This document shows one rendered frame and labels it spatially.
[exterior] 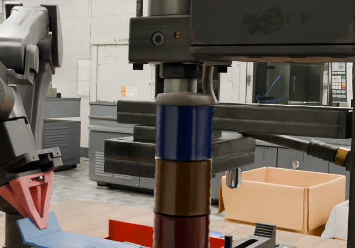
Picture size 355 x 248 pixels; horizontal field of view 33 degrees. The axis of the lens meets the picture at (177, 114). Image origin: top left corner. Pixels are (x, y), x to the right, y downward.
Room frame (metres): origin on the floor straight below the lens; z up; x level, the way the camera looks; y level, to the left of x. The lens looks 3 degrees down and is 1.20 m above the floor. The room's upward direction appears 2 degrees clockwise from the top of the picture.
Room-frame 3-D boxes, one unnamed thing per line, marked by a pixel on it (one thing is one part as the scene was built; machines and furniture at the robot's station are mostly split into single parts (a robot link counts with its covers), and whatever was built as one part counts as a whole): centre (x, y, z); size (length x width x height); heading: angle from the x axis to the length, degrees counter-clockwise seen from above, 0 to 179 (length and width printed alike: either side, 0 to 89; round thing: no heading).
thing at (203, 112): (0.39, 0.00, 1.17); 0.04 x 0.04 x 0.03
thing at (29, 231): (0.77, 0.13, 1.00); 0.15 x 0.07 x 0.03; 59
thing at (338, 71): (5.06, -1.39, 1.27); 0.23 x 0.18 x 0.38; 146
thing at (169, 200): (0.39, 0.00, 1.14); 0.04 x 0.04 x 0.03
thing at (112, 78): (6.28, -0.48, 1.24); 2.95 x 0.98 x 0.90; 56
